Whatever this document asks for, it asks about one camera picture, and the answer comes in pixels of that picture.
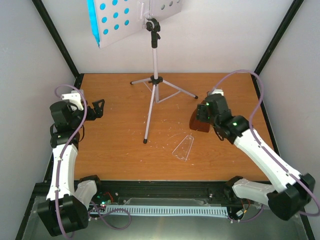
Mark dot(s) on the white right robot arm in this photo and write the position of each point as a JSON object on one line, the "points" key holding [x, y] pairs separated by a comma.
{"points": [[288, 192]]}

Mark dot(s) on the white slotted cable duct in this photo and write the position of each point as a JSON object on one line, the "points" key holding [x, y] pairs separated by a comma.
{"points": [[166, 211]]}

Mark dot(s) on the black enclosure frame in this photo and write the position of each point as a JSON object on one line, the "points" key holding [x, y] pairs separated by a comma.
{"points": [[170, 189]]}

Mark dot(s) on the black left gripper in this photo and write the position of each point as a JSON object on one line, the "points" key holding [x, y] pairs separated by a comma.
{"points": [[98, 112]]}

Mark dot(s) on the blue music sheet folder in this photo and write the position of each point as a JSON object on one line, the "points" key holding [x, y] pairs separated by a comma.
{"points": [[93, 20]]}

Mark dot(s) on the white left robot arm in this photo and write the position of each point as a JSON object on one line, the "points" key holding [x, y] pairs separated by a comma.
{"points": [[65, 209]]}

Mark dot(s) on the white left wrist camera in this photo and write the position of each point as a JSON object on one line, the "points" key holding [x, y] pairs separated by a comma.
{"points": [[75, 100]]}

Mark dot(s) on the brown wooden metronome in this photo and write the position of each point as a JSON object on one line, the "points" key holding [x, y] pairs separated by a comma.
{"points": [[197, 125]]}

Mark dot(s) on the clear plastic metronome cover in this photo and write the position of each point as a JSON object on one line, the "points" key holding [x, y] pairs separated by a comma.
{"points": [[183, 149]]}

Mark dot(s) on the white tripod music stand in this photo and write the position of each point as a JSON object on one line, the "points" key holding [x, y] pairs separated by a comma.
{"points": [[119, 19]]}

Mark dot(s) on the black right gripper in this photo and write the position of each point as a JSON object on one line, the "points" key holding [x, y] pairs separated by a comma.
{"points": [[201, 111]]}

